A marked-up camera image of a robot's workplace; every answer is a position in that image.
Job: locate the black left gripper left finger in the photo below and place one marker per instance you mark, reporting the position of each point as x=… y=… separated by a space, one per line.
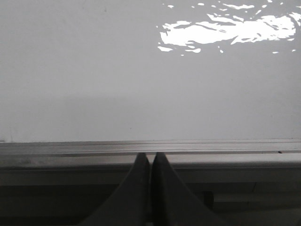
x=127 y=206

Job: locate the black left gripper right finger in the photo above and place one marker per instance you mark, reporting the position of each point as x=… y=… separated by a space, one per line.
x=173 y=203

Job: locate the white whiteboard with aluminium frame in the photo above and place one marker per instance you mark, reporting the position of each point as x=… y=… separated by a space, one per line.
x=93 y=82

